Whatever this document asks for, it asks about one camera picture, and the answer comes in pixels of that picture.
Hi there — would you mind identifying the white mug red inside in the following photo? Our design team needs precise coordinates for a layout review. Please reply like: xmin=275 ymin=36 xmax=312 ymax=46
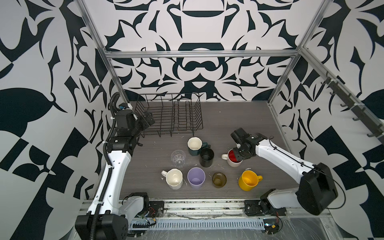
xmin=221 ymin=149 xmax=242 ymax=168

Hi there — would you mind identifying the yellow mug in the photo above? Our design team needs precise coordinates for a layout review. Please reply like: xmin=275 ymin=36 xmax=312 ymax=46
xmin=238 ymin=170 xmax=263 ymax=192

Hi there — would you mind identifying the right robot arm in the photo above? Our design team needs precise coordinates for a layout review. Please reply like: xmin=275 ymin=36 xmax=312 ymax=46
xmin=231 ymin=128 xmax=339 ymax=216

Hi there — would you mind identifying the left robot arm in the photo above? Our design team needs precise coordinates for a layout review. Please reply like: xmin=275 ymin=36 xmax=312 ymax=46
xmin=75 ymin=93 xmax=155 ymax=240

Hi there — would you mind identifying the black mug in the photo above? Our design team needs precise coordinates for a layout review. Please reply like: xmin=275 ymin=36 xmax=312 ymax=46
xmin=200 ymin=148 xmax=215 ymax=168

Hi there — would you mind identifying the olive glass cup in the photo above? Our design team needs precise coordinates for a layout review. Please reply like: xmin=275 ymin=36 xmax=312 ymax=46
xmin=212 ymin=172 xmax=227 ymax=188

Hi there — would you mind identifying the clear glass cup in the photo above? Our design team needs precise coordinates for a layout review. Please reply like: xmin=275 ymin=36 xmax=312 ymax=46
xmin=171 ymin=150 xmax=186 ymax=168

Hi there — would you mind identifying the dark green mug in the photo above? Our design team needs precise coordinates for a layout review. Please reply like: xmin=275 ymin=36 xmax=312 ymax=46
xmin=187 ymin=137 xmax=211 ymax=156

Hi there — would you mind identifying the lavender cup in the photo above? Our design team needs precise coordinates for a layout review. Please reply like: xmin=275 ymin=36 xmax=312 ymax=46
xmin=187 ymin=167 xmax=206 ymax=190

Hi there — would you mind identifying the cream white mug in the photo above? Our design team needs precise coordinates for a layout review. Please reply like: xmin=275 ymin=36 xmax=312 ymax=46
xmin=161 ymin=169 xmax=184 ymax=190

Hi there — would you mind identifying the small green circuit board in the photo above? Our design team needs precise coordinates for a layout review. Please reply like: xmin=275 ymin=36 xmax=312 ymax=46
xmin=263 ymin=218 xmax=283 ymax=235

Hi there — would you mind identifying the black wire dish rack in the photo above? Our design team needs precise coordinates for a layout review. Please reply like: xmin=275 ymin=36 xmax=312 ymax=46
xmin=131 ymin=93 xmax=204 ymax=138

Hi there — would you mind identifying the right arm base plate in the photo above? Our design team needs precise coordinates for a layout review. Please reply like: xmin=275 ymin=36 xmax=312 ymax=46
xmin=244 ymin=200 xmax=287 ymax=217

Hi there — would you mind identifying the white slotted cable duct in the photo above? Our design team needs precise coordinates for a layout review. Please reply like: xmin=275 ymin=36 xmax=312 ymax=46
xmin=130 ymin=219 xmax=265 ymax=231

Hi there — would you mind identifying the grey wall hook rail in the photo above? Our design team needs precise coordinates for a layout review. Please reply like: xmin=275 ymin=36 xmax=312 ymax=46
xmin=320 ymin=71 xmax=384 ymax=139

